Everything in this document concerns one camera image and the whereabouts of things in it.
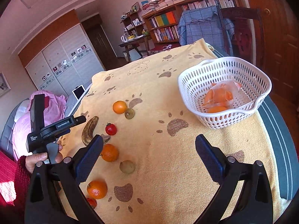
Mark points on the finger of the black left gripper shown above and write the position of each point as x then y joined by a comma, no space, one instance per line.
37,112

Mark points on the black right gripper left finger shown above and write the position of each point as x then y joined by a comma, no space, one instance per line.
43,204

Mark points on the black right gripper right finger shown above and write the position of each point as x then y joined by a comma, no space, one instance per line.
254,205

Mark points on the red tomato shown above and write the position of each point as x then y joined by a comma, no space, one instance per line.
92,202
111,129

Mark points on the mandarin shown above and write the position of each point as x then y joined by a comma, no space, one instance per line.
109,153
97,189

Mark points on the spotted ripe banana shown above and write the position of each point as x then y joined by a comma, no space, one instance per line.
87,133

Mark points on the green kiwi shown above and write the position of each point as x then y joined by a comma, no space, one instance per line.
129,113
127,167

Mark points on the small orange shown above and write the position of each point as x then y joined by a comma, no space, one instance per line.
119,107

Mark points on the bag of orange slices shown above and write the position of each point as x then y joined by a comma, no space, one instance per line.
222,94

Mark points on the large orange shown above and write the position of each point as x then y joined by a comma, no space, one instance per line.
216,109

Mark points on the person's left hand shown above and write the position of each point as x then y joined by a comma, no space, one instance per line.
32,160

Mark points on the pink bedding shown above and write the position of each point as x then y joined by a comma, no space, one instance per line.
54,111

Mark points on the white tablet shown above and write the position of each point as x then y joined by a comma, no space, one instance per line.
78,91

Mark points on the white wardrobe with stickers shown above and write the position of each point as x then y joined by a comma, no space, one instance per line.
61,58

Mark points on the yellow paw print towel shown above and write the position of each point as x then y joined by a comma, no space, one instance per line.
170,183

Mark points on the dark wooden side table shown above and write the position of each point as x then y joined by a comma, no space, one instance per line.
134,43

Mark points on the white plastic basket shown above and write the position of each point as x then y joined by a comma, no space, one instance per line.
195,82

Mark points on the dark wooden chair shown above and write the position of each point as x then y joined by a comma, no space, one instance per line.
248,35

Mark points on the brown wooden door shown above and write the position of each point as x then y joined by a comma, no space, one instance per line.
281,46

